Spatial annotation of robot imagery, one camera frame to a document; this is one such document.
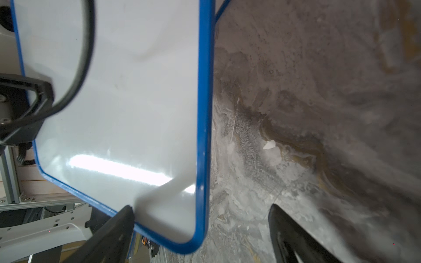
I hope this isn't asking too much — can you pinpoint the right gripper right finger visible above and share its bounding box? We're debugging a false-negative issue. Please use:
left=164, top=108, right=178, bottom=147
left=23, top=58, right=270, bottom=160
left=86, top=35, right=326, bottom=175
left=268, top=204, right=340, bottom=263

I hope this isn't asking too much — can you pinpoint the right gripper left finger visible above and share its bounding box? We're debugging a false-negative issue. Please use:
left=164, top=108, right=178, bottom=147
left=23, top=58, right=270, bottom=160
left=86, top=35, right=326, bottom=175
left=65, top=206, right=135, bottom=263

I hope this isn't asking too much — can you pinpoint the blue whiteboard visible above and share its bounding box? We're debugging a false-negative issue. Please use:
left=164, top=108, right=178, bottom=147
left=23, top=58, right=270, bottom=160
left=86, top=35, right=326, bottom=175
left=9, top=0, right=232, bottom=254

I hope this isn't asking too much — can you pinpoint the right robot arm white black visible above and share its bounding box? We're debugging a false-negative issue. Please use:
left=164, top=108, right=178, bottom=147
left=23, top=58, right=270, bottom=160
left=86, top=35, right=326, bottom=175
left=1, top=204, right=339, bottom=263

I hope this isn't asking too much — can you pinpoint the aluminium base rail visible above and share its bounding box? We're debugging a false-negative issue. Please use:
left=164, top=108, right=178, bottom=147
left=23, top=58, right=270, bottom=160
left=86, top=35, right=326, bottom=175
left=1, top=146, right=82, bottom=211

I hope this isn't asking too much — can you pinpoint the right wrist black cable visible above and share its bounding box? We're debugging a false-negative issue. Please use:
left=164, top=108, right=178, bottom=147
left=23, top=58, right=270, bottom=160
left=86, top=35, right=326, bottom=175
left=0, top=0, right=96, bottom=130

